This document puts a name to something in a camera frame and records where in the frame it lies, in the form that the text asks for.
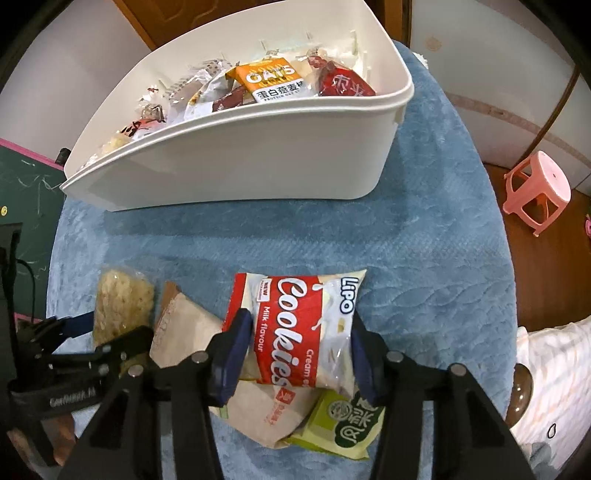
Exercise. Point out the yellow puff snack packet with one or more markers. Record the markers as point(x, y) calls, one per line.
point(112, 142)

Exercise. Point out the pink plastic stool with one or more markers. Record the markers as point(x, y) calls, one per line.
point(545, 177)

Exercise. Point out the orange oat bar packet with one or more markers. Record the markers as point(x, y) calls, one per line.
point(268, 76)

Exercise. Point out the red white cookie packet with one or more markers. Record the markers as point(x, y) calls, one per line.
point(295, 323)

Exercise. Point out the checkered blanket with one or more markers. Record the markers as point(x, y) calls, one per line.
point(558, 360)

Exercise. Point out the silver snack packet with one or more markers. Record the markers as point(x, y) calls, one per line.
point(203, 87)

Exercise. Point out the green snack packet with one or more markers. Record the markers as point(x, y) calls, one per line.
point(344, 424)

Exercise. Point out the shiny dark red snack packet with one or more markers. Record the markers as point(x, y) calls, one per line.
point(229, 99)
point(144, 123)

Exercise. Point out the green chalkboard with pink frame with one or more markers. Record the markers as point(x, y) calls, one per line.
point(32, 198)

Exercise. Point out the pale yellow cracker packet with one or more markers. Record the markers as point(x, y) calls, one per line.
point(122, 300)

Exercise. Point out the brown glossy knob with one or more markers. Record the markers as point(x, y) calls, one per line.
point(519, 392)

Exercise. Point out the floral wardrobe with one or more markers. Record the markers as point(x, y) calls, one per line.
point(508, 69)

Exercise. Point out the brown paper snack packet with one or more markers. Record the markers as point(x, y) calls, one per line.
point(184, 323)

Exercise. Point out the brown wooden door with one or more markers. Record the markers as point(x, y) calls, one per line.
point(138, 18)

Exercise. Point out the pink toy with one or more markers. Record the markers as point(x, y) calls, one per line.
point(587, 226)

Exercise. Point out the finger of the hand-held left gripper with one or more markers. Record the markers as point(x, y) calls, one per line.
point(129, 344)
point(78, 324)

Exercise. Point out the white plastic storage bin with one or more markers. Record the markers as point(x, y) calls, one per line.
point(254, 161)

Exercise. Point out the blue towel table cover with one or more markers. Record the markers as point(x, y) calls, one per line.
point(415, 240)

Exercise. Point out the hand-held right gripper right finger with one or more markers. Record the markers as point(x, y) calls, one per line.
point(367, 364)

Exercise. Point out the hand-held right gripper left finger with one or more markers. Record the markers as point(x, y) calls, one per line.
point(231, 360)

